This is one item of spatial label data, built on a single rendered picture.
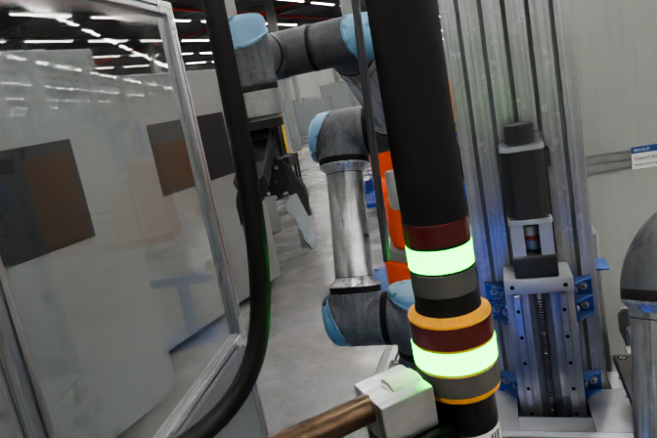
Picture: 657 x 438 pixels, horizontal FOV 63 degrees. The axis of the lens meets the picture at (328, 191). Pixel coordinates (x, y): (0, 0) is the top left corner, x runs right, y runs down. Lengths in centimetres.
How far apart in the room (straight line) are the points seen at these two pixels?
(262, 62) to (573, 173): 72
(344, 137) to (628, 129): 124
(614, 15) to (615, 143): 44
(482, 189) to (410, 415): 100
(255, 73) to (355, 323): 60
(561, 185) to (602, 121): 93
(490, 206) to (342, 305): 39
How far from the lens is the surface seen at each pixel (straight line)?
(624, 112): 217
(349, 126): 120
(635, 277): 77
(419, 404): 28
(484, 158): 122
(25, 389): 106
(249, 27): 81
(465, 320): 28
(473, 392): 29
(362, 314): 117
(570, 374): 130
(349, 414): 28
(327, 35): 86
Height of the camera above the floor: 170
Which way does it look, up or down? 10 degrees down
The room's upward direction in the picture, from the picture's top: 11 degrees counter-clockwise
